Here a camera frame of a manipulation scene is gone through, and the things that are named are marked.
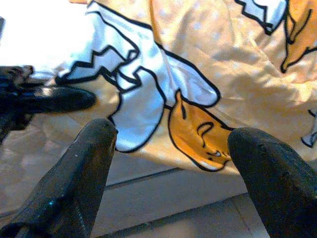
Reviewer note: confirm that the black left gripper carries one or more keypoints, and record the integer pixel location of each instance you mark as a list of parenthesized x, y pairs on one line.
[(15, 99)]

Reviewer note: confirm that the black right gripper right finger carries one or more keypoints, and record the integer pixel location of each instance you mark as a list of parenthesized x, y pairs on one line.
[(277, 188)]

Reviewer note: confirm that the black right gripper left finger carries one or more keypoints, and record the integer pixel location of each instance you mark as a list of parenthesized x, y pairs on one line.
[(69, 186)]

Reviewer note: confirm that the white bed sheet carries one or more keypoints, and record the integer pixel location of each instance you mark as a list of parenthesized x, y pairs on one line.
[(37, 37)]

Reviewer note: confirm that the beige bed base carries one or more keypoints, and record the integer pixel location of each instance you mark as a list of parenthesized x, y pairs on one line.
[(173, 193)]

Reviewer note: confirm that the yellow cartoon print blanket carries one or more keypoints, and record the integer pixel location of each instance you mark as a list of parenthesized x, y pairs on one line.
[(247, 62)]

